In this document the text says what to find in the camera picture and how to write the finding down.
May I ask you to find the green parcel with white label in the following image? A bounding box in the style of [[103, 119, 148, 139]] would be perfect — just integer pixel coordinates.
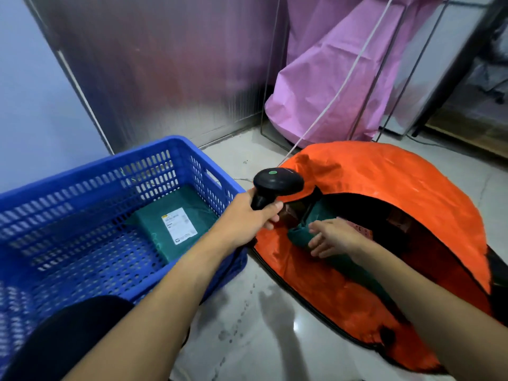
[[126, 185, 220, 265]]

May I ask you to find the person's black trouser leg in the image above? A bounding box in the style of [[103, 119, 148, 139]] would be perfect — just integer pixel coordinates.
[[0, 295, 135, 381]]

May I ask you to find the blue plastic lattice crate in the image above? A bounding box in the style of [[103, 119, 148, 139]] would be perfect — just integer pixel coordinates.
[[0, 135, 248, 377]]

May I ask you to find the person's left forearm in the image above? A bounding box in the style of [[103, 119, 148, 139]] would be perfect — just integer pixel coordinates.
[[63, 230, 243, 381]]

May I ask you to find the thin metal frame rod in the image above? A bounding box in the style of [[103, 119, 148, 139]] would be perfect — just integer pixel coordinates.
[[348, 6, 410, 141], [374, 0, 453, 142]]

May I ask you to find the wooden board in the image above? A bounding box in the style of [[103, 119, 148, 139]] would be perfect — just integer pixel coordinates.
[[425, 109, 508, 160]]

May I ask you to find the translucent corrugated plastic panel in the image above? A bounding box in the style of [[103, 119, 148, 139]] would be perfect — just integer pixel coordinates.
[[24, 0, 288, 155]]

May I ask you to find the white board panel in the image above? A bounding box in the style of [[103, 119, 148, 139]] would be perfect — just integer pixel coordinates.
[[380, 0, 498, 136]]

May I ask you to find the person's right forearm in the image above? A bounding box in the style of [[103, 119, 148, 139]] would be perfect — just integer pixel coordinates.
[[351, 238, 508, 381]]

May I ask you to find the person's right hand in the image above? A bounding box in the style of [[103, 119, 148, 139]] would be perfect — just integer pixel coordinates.
[[307, 217, 372, 260]]

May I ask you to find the black barcode scanner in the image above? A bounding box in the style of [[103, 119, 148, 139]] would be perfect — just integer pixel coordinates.
[[250, 167, 305, 211]]

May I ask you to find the pink fabric cover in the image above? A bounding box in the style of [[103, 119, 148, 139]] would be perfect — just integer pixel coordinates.
[[265, 0, 449, 149]]

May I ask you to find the person's left hand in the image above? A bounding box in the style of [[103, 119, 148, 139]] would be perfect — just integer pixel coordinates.
[[210, 188, 285, 251]]

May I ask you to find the green plastic parcel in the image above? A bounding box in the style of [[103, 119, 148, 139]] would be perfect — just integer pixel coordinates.
[[287, 194, 397, 310]]

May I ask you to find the large orange woven bag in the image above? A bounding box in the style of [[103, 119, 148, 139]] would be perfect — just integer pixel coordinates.
[[253, 140, 508, 373]]

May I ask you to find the white cable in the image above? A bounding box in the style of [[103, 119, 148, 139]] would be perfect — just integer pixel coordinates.
[[278, 0, 396, 166]]

